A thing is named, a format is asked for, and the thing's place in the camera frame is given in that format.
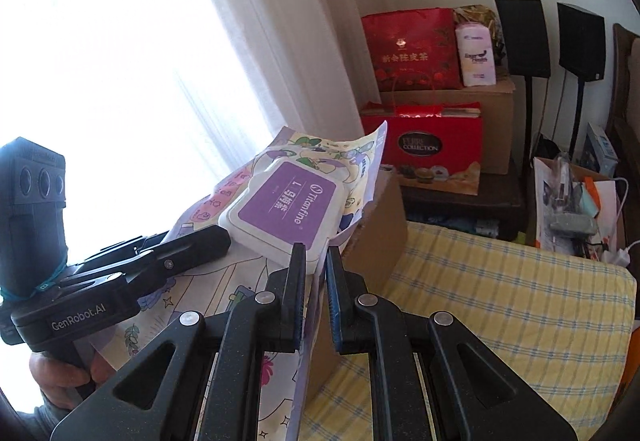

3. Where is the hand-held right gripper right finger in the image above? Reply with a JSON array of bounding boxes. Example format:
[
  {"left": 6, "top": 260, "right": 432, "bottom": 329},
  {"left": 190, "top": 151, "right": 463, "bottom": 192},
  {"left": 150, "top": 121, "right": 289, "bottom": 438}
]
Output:
[{"left": 325, "top": 245, "right": 578, "bottom": 441}]

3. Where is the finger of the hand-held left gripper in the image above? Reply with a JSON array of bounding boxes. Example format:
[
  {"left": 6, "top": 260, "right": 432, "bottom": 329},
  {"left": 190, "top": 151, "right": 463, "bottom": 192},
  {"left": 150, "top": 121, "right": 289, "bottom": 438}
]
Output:
[
  {"left": 119, "top": 224, "right": 232, "bottom": 295},
  {"left": 75, "top": 231, "right": 169, "bottom": 275}
]

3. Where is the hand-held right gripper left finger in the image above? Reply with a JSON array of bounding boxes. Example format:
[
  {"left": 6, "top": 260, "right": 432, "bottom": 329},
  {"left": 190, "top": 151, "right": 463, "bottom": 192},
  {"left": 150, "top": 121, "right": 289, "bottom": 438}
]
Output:
[{"left": 50, "top": 242, "right": 308, "bottom": 441}]

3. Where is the large cardboard box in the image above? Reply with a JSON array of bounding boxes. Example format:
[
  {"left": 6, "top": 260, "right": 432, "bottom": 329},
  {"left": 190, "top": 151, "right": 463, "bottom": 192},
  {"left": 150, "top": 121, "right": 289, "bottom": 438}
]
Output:
[{"left": 305, "top": 166, "right": 408, "bottom": 404}]

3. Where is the purple printed wet wipes pack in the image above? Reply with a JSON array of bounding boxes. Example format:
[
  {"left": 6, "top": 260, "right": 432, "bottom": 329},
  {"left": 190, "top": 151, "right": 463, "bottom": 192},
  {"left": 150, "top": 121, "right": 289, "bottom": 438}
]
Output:
[{"left": 90, "top": 120, "right": 390, "bottom": 441}]

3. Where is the person's left forearm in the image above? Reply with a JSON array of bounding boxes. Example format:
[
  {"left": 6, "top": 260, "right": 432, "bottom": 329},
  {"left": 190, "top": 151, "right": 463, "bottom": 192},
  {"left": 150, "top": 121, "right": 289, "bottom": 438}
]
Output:
[{"left": 36, "top": 392, "right": 96, "bottom": 427}]

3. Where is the person's left hand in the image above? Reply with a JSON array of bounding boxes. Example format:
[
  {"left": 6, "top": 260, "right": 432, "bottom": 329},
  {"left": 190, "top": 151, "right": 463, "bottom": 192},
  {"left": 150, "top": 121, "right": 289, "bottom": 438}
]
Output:
[{"left": 29, "top": 350, "right": 119, "bottom": 405}]

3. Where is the dark low table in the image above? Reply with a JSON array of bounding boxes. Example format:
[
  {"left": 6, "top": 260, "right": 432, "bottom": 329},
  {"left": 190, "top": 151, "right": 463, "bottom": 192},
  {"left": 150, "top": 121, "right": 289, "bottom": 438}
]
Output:
[{"left": 400, "top": 170, "right": 531, "bottom": 243}]

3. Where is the yellow checkered tablecloth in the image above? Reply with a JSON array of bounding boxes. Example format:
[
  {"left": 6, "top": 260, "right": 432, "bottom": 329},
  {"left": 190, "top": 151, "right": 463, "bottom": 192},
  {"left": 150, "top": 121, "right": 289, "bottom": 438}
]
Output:
[{"left": 295, "top": 221, "right": 637, "bottom": 441}]

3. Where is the red chocolate gift box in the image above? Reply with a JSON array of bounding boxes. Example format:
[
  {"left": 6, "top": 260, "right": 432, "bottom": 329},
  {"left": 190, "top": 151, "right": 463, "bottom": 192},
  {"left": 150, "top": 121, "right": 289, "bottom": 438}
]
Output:
[{"left": 361, "top": 102, "right": 483, "bottom": 196}]

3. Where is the white sheer curtain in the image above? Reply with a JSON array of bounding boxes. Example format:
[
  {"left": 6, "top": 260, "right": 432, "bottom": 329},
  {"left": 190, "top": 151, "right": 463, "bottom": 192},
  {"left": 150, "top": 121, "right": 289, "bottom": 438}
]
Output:
[{"left": 175, "top": 0, "right": 371, "bottom": 162}]

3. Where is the closed brown carton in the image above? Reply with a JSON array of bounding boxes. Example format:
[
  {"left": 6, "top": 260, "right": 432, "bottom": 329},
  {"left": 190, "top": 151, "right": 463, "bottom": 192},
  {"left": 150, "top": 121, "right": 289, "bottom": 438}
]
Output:
[{"left": 379, "top": 76, "right": 516, "bottom": 176}]

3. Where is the black speaker stand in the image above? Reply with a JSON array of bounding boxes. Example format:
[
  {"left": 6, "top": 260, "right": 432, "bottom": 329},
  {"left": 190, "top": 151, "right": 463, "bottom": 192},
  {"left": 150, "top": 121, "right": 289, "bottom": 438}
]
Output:
[
  {"left": 572, "top": 81, "right": 586, "bottom": 162},
  {"left": 522, "top": 77, "right": 534, "bottom": 182}
]

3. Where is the red gift bag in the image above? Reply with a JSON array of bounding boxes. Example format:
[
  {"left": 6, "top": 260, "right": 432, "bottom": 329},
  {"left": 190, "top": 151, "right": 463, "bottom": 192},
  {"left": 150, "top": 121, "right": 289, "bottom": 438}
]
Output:
[{"left": 361, "top": 8, "right": 462, "bottom": 94}]

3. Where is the white tissue pack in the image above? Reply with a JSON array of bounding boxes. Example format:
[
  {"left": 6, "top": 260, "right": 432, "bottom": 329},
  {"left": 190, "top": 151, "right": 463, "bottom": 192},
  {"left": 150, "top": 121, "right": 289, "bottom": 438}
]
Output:
[{"left": 454, "top": 22, "right": 497, "bottom": 88}]

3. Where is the white charger plug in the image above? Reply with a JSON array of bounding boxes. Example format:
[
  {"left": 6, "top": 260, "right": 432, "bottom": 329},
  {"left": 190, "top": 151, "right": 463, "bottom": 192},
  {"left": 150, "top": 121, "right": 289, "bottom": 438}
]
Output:
[{"left": 602, "top": 246, "right": 632, "bottom": 268}]

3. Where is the blue grey box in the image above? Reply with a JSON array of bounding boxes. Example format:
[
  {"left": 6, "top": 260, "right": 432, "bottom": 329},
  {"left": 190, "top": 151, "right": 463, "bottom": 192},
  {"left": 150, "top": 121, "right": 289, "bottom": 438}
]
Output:
[{"left": 582, "top": 122, "right": 619, "bottom": 176}]

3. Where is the gold wrapping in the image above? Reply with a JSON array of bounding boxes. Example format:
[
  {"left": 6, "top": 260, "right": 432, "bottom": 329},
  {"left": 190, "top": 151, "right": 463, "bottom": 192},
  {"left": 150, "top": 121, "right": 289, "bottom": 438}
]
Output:
[{"left": 452, "top": 6, "right": 506, "bottom": 66}]

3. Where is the black speaker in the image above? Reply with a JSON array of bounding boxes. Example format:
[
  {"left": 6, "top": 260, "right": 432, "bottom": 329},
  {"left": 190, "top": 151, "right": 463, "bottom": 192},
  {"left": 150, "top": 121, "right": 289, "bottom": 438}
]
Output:
[
  {"left": 494, "top": 0, "right": 552, "bottom": 79},
  {"left": 556, "top": 2, "right": 606, "bottom": 82}
]

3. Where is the brown sofa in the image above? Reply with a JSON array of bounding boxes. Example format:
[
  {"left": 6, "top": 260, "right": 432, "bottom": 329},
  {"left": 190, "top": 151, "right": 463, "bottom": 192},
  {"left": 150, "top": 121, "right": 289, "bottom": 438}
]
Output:
[{"left": 605, "top": 23, "right": 640, "bottom": 202}]

